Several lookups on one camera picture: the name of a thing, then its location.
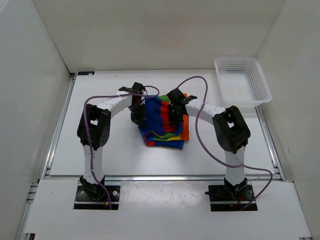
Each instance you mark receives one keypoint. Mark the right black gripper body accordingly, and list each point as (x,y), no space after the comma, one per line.
(174,117)

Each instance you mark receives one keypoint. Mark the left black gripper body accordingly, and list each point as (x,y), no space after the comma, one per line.
(137,112)

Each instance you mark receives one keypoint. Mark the rainbow striped shorts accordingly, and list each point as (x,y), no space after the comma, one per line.
(157,131)

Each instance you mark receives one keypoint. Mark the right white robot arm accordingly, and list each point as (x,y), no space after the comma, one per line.
(231,130)

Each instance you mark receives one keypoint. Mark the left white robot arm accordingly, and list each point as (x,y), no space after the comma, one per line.
(94,131)

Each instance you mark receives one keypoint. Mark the blue corner label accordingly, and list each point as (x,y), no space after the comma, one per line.
(86,73)

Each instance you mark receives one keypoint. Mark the white perforated plastic basket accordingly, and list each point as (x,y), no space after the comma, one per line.
(241,81)

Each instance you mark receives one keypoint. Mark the aluminium left rail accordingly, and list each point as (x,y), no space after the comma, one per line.
(57,130)

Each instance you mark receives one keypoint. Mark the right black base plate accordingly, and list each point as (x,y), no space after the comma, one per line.
(222,200)

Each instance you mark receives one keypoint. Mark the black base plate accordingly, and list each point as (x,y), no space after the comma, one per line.
(85,201)
(222,200)

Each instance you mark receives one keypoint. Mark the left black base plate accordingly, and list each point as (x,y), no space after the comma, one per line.
(85,201)

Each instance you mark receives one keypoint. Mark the aluminium front rail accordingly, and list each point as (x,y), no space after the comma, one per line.
(118,178)

